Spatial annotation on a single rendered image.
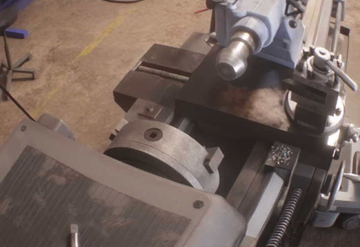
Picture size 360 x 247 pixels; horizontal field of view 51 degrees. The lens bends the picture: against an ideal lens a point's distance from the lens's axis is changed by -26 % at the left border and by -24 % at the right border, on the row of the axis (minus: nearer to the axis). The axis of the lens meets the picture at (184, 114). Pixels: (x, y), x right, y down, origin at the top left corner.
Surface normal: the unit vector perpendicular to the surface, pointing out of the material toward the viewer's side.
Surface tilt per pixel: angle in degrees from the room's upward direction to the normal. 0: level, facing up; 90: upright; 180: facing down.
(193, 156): 39
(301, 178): 90
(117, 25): 0
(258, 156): 0
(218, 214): 45
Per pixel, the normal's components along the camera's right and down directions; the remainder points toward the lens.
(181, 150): 0.40, -0.52
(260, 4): -0.03, -0.73
